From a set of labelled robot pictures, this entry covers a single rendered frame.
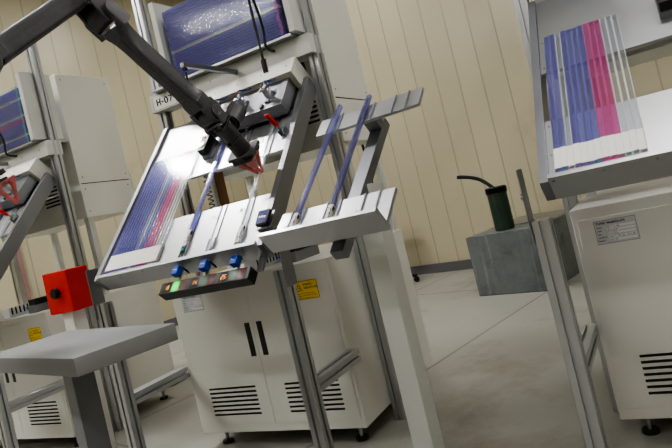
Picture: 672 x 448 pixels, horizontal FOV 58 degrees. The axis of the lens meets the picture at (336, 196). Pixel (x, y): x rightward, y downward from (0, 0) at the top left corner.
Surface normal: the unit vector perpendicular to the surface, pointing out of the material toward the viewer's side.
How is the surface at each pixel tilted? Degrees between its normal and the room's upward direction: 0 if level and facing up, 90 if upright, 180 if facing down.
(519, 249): 90
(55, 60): 90
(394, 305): 90
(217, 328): 90
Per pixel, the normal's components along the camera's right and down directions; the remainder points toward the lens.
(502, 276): -0.66, 0.15
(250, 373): -0.47, 0.10
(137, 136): 0.71, -0.18
